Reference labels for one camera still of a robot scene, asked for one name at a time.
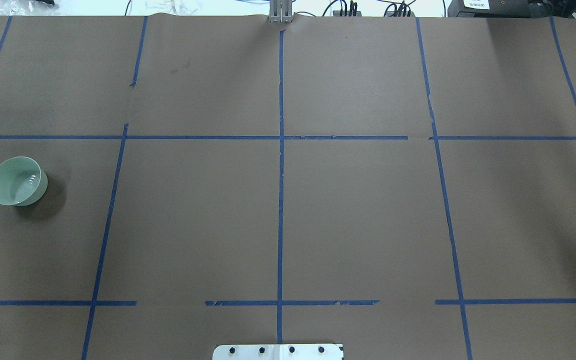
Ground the black monitor base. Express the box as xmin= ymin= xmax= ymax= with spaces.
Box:
xmin=446 ymin=0 xmax=576 ymax=19

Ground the light green ceramic bowl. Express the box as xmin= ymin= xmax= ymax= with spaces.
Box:
xmin=0 ymin=156 xmax=49 ymax=207

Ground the grey aluminium frame post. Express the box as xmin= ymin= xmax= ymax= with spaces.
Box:
xmin=268 ymin=0 xmax=294 ymax=24

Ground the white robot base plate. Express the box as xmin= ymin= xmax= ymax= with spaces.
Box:
xmin=212 ymin=343 xmax=345 ymax=360

